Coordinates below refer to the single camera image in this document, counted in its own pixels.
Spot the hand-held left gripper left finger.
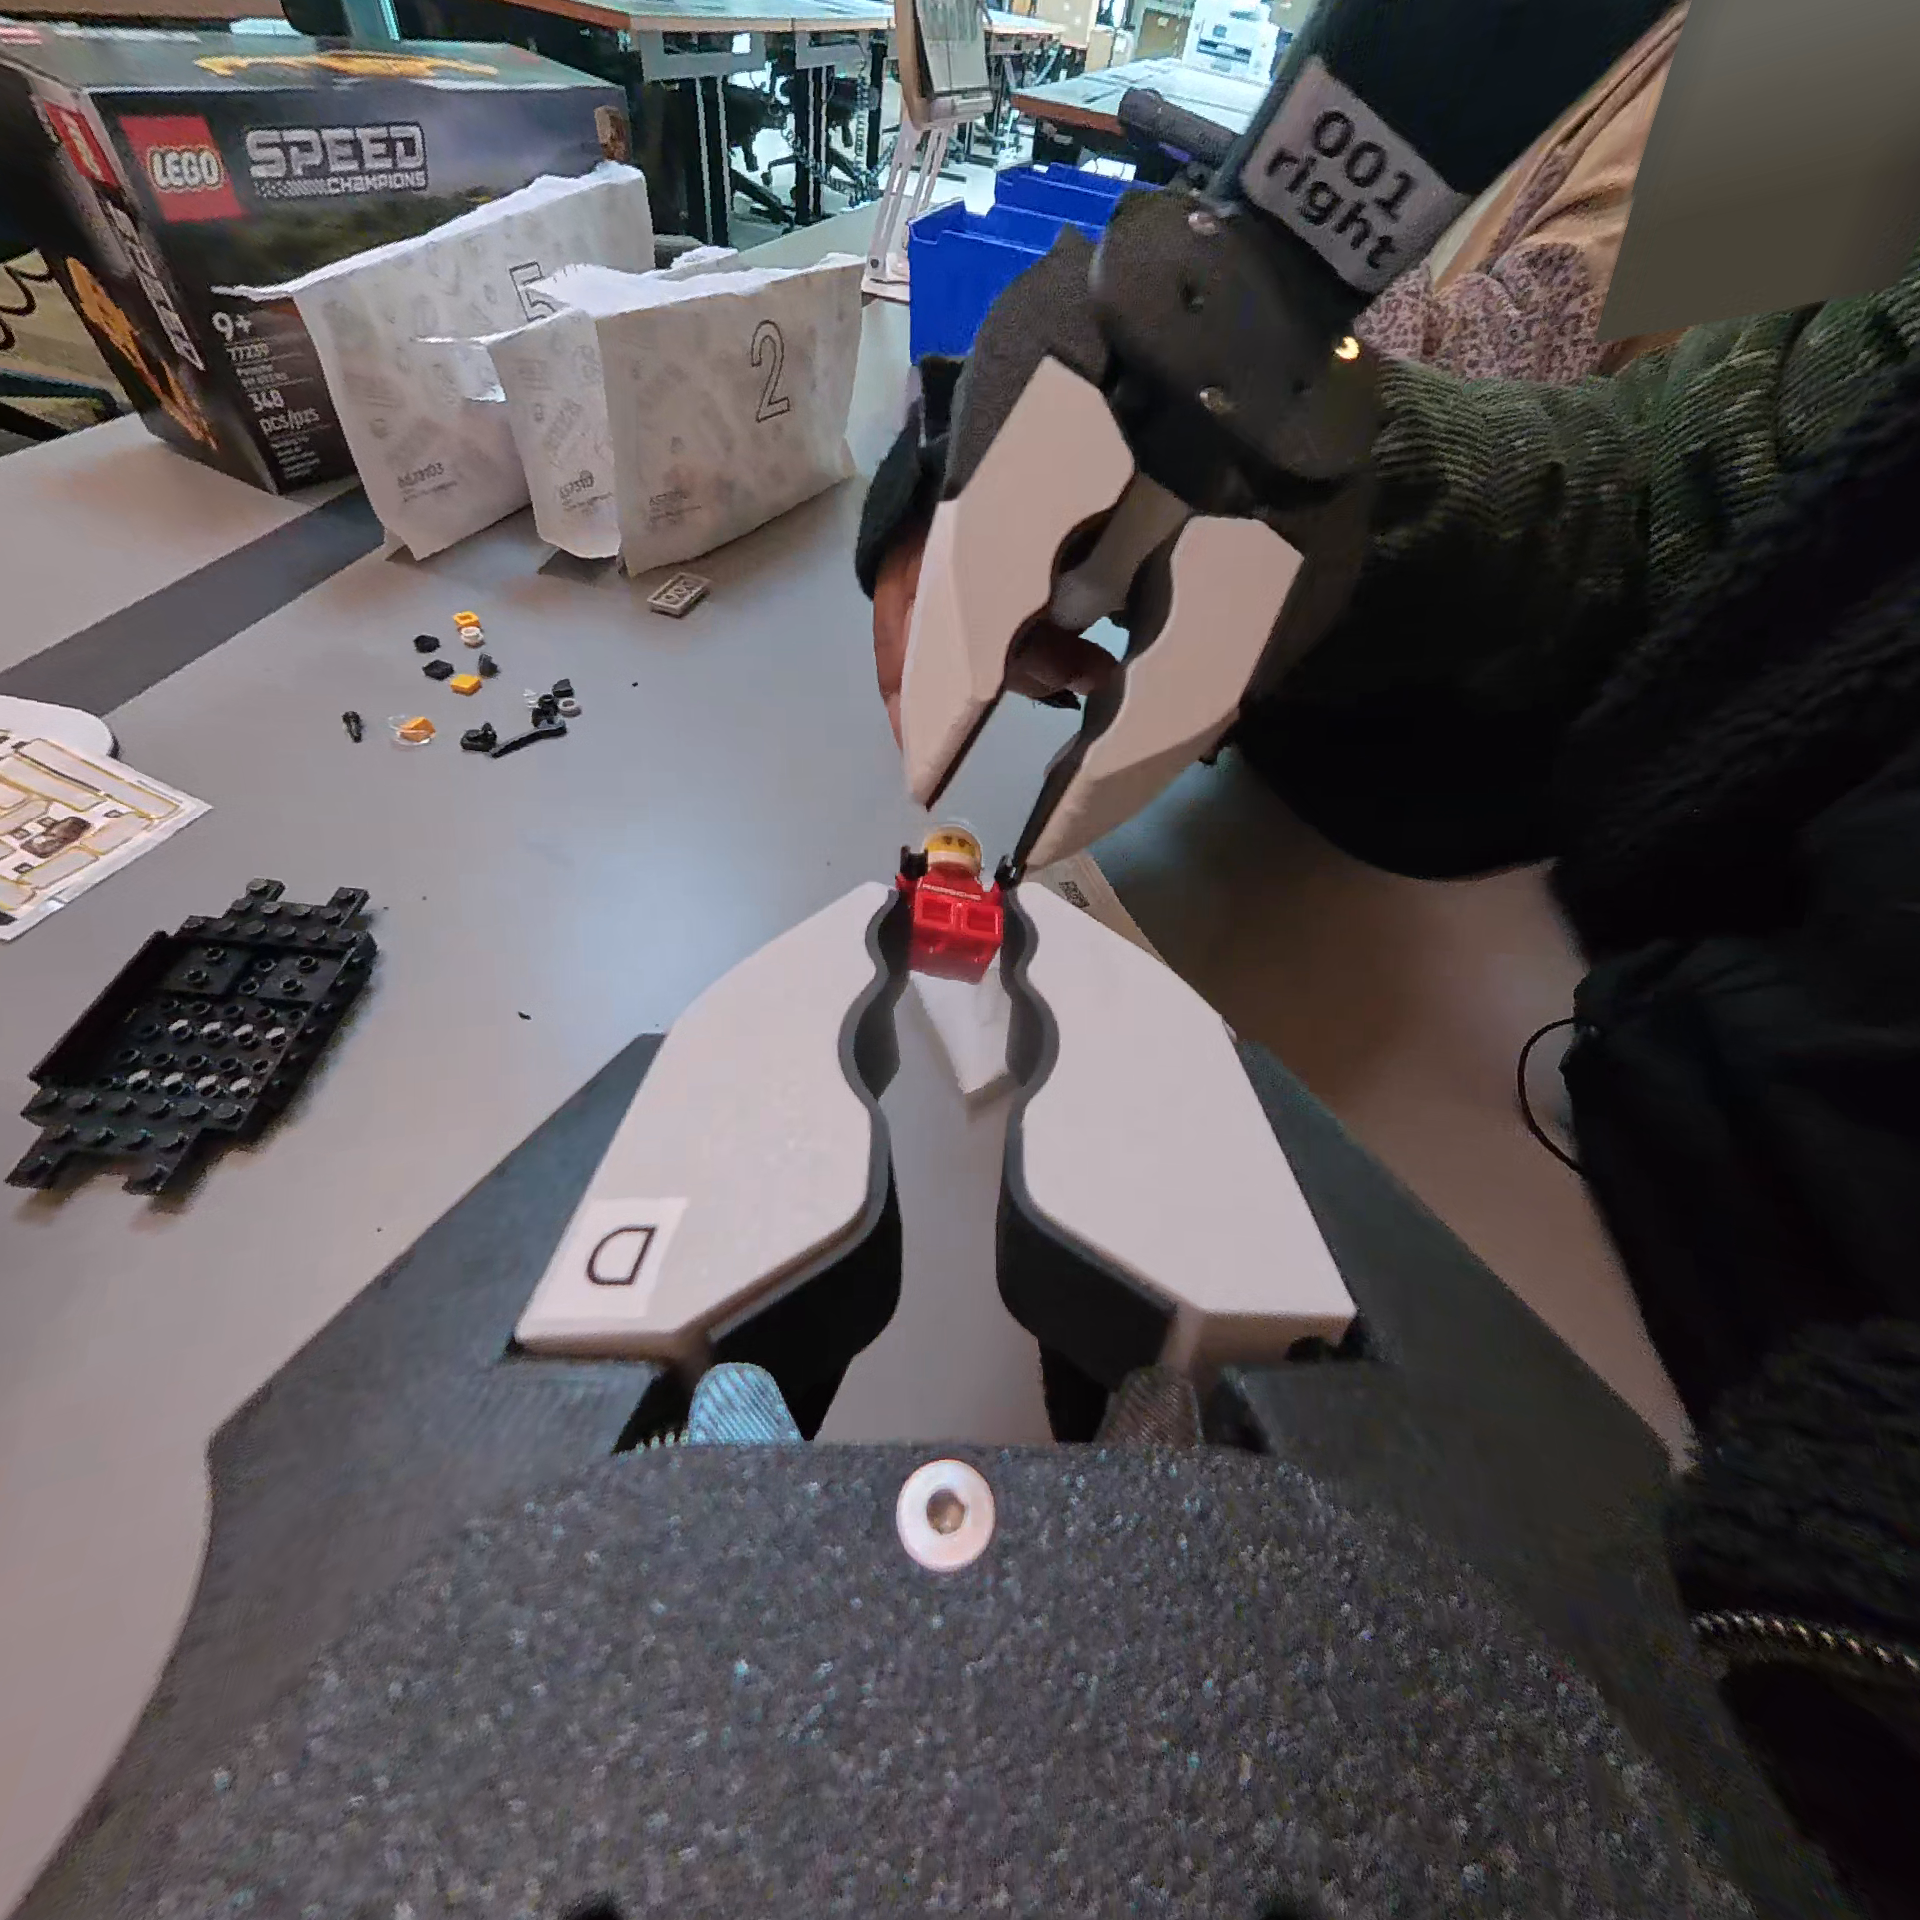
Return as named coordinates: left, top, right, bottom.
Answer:
left=512, top=883, right=906, bottom=1440

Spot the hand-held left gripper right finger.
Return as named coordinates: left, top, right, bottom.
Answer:
left=996, top=886, right=1361, bottom=1446

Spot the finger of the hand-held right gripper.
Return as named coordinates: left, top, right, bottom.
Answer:
left=996, top=522, right=1308, bottom=887
left=897, top=356, right=1136, bottom=811

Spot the small white paper bag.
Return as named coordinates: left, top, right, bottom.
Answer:
left=908, top=873, right=1164, bottom=1099

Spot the red toy minifigure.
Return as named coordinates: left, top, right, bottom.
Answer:
left=897, top=824, right=1008, bottom=985

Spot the person's right forearm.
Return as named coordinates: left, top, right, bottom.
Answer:
left=1229, top=256, right=1920, bottom=881

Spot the wood-top background desk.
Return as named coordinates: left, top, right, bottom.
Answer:
left=1012, top=59, right=1279, bottom=153

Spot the grey desk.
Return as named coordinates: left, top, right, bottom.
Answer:
left=0, top=211, right=1706, bottom=1920

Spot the person's right hand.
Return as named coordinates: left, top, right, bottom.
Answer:
left=873, top=558, right=1130, bottom=726

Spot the blue plastic bin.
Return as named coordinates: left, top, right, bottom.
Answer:
left=906, top=163, right=1175, bottom=366

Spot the floral patterned shirt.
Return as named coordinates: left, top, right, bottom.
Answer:
left=1357, top=142, right=1615, bottom=388

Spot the white book stand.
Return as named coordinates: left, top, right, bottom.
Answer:
left=0, top=694, right=119, bottom=760
left=861, top=0, right=999, bottom=288

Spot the cluster of black yellow bricks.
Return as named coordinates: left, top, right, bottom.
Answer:
left=344, top=609, right=587, bottom=760

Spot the black toy chassis plate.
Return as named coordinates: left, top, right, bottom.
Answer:
left=8, top=878, right=377, bottom=1198

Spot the yellow black sticker sheet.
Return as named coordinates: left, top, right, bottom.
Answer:
left=0, top=730, right=212, bottom=944

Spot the black toy set box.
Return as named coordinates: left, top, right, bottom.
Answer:
left=0, top=28, right=633, bottom=497

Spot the thin black cable loop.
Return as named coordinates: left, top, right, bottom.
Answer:
left=1516, top=1017, right=1587, bottom=1175

